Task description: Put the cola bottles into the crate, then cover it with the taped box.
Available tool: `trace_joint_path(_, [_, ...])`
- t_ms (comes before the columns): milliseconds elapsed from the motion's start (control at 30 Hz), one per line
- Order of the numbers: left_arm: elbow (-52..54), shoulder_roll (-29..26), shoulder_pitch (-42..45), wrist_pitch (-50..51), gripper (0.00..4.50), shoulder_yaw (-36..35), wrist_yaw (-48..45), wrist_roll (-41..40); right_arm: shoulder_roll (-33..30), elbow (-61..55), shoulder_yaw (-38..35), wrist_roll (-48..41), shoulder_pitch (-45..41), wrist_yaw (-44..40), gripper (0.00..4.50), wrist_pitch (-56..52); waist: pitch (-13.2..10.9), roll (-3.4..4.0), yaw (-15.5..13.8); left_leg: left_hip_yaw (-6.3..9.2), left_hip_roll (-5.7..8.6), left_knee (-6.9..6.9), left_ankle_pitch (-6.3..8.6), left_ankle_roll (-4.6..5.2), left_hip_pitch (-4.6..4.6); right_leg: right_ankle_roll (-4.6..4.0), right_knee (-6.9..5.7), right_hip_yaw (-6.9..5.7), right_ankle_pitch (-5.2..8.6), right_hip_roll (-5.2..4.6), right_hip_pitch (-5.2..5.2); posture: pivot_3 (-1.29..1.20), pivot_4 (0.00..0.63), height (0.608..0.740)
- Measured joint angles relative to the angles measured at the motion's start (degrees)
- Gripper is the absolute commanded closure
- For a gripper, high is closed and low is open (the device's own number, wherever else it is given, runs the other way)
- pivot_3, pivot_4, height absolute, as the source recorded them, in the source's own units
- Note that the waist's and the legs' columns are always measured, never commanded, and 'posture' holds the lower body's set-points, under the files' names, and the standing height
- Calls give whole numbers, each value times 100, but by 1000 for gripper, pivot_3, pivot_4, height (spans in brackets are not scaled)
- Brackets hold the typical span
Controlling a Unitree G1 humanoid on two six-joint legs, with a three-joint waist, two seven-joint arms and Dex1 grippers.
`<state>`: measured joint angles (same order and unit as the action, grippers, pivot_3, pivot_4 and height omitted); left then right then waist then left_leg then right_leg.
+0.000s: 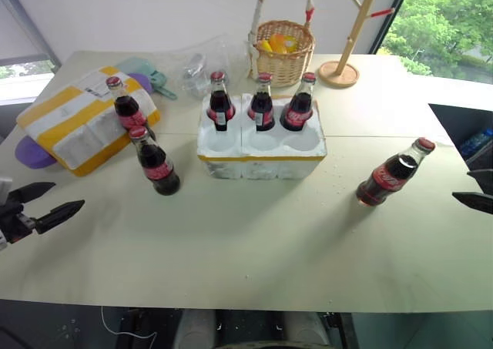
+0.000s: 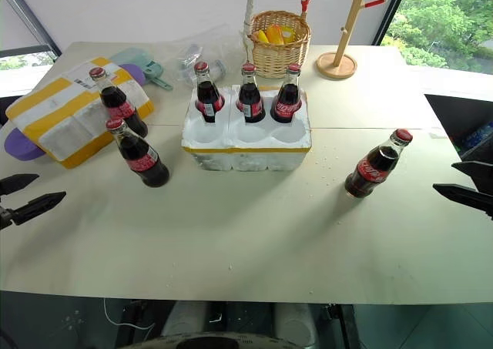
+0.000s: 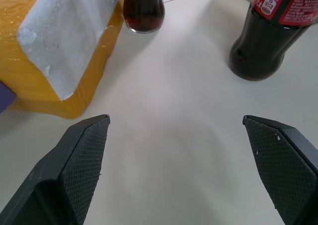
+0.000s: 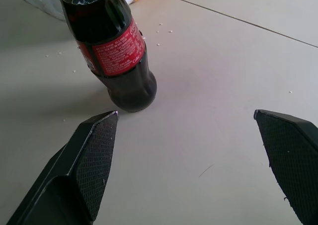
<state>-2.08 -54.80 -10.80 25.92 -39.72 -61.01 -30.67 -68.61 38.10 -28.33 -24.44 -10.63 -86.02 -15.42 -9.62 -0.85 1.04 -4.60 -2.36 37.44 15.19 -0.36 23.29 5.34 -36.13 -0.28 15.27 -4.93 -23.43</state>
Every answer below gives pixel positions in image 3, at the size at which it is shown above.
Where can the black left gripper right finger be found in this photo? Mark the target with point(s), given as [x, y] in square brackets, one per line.
[285, 165]

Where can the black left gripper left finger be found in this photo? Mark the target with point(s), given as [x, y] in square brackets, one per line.
[74, 170]

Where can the yellow taped foam box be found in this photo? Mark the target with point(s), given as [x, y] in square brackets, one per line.
[44, 43]

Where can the cola bottle with red label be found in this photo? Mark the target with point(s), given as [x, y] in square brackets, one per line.
[143, 9]
[267, 33]

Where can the purple object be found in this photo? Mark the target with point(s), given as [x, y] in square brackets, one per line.
[6, 98]

